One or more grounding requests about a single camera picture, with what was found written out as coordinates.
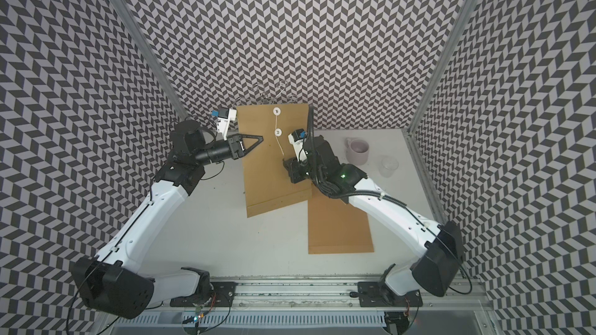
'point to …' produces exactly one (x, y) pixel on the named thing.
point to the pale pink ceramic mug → (357, 150)
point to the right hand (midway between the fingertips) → (287, 167)
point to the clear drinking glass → (387, 165)
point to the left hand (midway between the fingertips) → (262, 142)
